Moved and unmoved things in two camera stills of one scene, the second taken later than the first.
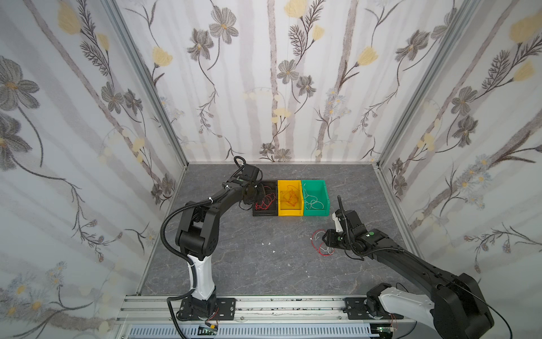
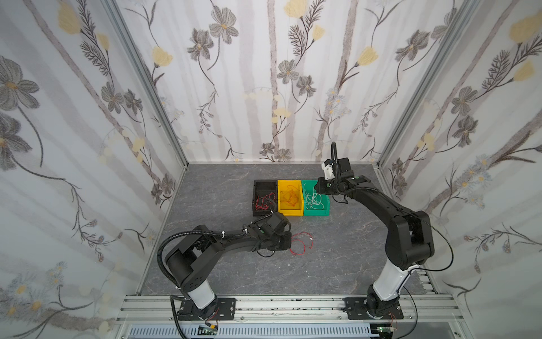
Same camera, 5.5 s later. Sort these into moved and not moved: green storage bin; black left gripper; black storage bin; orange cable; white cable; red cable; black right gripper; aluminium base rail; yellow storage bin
Moved: red cable; white cable; black left gripper; black right gripper
Not moved: green storage bin; aluminium base rail; orange cable; black storage bin; yellow storage bin
